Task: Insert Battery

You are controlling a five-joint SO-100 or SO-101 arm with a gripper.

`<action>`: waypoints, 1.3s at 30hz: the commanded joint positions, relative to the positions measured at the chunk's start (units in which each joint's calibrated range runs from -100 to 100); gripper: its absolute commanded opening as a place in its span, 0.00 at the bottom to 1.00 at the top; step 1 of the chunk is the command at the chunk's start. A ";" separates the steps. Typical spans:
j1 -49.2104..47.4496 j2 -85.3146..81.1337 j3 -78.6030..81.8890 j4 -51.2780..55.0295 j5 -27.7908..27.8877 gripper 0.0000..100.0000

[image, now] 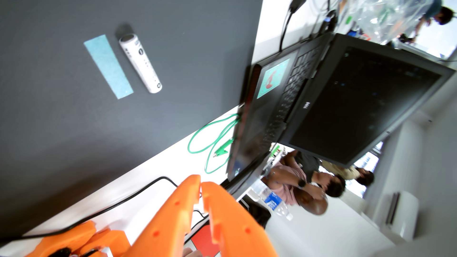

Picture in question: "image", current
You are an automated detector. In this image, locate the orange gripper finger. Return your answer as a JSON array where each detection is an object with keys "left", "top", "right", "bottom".
[
  {"left": 123, "top": 174, "right": 202, "bottom": 257},
  {"left": 200, "top": 181, "right": 279, "bottom": 257}
]

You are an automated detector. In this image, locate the white cylindrical battery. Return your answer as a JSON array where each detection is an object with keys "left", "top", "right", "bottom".
[{"left": 119, "top": 34, "right": 163, "bottom": 94}]

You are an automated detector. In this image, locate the red flat object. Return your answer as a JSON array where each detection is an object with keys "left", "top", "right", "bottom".
[{"left": 189, "top": 223, "right": 220, "bottom": 257}]

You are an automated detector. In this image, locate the clear water bottle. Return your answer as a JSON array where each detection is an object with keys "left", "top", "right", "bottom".
[{"left": 250, "top": 178, "right": 294, "bottom": 221}]

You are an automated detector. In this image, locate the person in pink shirt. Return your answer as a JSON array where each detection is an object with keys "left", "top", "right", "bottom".
[{"left": 262, "top": 150, "right": 346, "bottom": 216}]

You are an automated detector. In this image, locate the person in beige shirt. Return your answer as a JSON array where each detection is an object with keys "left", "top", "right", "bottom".
[{"left": 321, "top": 160, "right": 375, "bottom": 187}]

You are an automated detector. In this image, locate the dark grey table mat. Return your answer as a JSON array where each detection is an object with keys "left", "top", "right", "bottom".
[{"left": 0, "top": 0, "right": 263, "bottom": 240}]

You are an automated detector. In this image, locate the light blue tape strip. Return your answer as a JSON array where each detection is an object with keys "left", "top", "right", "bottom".
[{"left": 84, "top": 34, "right": 134, "bottom": 100}]

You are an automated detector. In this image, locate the white air conditioner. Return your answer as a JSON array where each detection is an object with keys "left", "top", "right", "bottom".
[{"left": 378, "top": 191, "right": 419, "bottom": 241}]

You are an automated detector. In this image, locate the black Dell laptop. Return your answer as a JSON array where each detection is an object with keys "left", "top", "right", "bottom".
[{"left": 227, "top": 33, "right": 456, "bottom": 183}]

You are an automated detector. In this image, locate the clear plastic bag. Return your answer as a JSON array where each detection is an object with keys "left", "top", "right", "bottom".
[{"left": 352, "top": 0, "right": 434, "bottom": 45}]

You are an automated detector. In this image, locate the person in teal shirt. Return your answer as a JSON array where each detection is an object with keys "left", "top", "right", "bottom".
[{"left": 416, "top": 0, "right": 457, "bottom": 36}]

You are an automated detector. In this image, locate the thin black cable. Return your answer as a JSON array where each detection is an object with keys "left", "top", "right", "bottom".
[{"left": 0, "top": 176, "right": 179, "bottom": 247}]

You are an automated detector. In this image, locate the green cable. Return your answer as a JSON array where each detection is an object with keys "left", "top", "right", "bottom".
[{"left": 187, "top": 114, "right": 240, "bottom": 174}]

